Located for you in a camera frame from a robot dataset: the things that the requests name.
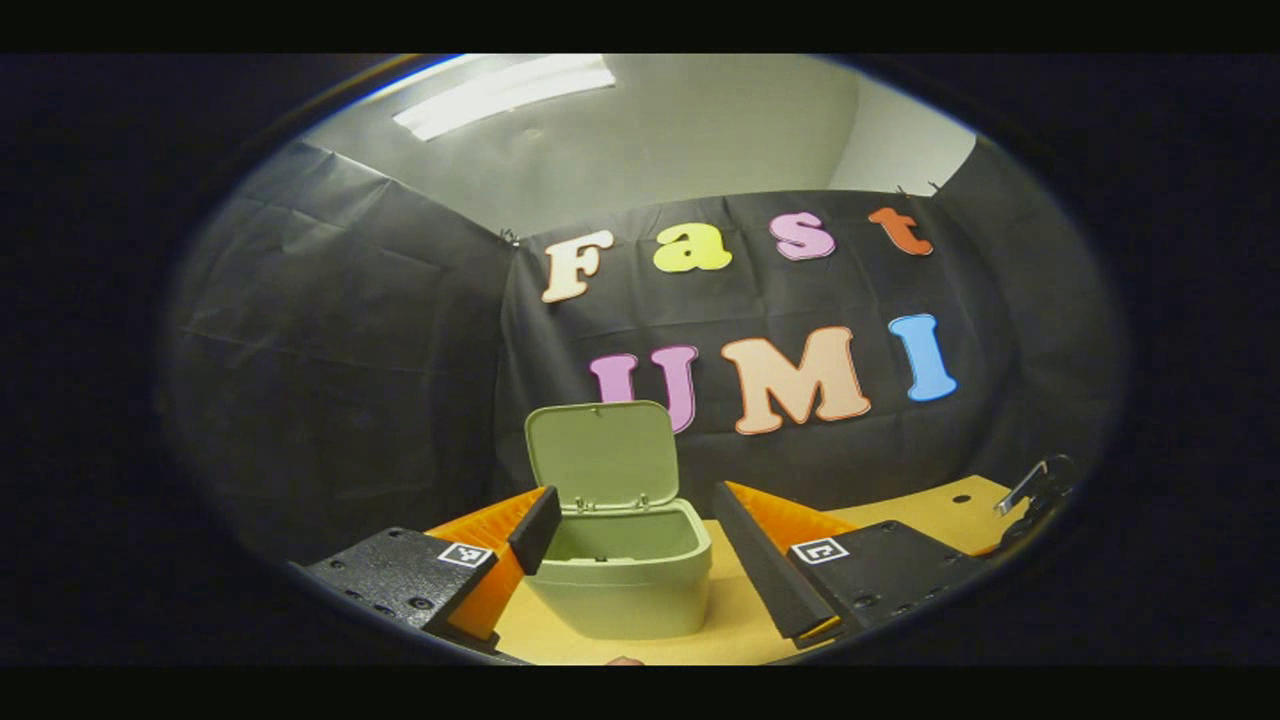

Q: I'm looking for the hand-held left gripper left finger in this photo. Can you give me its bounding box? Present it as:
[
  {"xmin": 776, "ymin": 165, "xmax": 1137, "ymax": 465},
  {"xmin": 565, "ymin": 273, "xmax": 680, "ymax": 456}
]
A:
[{"xmin": 290, "ymin": 486, "xmax": 563, "ymax": 646}]

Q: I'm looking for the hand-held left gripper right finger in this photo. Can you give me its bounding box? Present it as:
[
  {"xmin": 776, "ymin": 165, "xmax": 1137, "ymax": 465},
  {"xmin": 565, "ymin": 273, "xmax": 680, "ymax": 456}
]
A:
[{"xmin": 710, "ymin": 480, "xmax": 991, "ymax": 647}]

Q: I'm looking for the pale green desktop garbage bin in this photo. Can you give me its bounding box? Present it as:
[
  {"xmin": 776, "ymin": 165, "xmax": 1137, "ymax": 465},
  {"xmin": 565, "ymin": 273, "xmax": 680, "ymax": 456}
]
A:
[{"xmin": 523, "ymin": 400, "xmax": 714, "ymax": 641}]

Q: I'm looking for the black backdrop cloth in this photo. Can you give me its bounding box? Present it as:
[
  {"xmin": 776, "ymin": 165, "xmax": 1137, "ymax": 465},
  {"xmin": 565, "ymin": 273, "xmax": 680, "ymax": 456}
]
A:
[{"xmin": 160, "ymin": 135, "xmax": 1131, "ymax": 573}]

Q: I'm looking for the ceiling light panel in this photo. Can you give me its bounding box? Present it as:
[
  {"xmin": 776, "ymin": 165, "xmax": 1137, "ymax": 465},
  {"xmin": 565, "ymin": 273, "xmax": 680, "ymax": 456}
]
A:
[{"xmin": 392, "ymin": 54, "xmax": 618, "ymax": 142}]

